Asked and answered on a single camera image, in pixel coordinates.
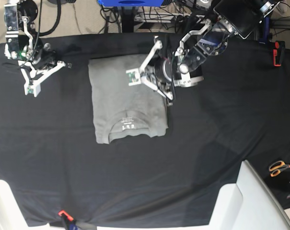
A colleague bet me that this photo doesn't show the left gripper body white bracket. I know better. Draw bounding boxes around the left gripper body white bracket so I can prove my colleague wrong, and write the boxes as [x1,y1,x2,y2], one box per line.
[126,35,177,106]

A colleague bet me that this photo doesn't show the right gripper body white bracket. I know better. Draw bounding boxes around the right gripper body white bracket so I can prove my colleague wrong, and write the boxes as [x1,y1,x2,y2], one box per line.
[17,43,73,98]

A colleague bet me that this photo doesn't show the grey T-shirt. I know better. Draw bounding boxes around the grey T-shirt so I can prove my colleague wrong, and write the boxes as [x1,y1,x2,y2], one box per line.
[88,54,168,144]

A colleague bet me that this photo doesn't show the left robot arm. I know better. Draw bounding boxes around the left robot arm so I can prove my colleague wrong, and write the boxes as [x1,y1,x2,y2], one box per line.
[126,0,280,105]

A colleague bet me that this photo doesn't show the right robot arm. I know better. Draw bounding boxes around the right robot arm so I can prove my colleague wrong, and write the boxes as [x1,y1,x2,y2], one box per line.
[3,0,71,97]

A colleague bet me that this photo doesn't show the white power strip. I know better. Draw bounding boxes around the white power strip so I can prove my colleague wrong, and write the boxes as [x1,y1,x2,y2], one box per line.
[134,11,190,23]

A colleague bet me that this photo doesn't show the black table cloth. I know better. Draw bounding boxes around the black table cloth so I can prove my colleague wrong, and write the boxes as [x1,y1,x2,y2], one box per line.
[0,33,290,228]

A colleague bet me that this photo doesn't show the black stand pole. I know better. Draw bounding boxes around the black stand pole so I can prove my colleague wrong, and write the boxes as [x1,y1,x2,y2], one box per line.
[121,7,136,33]

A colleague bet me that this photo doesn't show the blue box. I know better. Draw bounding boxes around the blue box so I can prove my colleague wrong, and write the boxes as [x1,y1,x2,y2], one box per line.
[97,0,164,7]

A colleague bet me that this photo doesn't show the red blue clamp bottom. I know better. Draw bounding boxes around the red blue clamp bottom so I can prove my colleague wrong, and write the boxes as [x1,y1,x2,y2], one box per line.
[58,210,79,230]

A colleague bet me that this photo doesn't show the red black clamp right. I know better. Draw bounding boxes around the red black clamp right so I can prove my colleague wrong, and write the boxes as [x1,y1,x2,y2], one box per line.
[273,41,286,67]

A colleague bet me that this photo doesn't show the orange handled scissors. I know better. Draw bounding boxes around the orange handled scissors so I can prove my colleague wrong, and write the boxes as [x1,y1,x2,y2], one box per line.
[268,161,290,177]

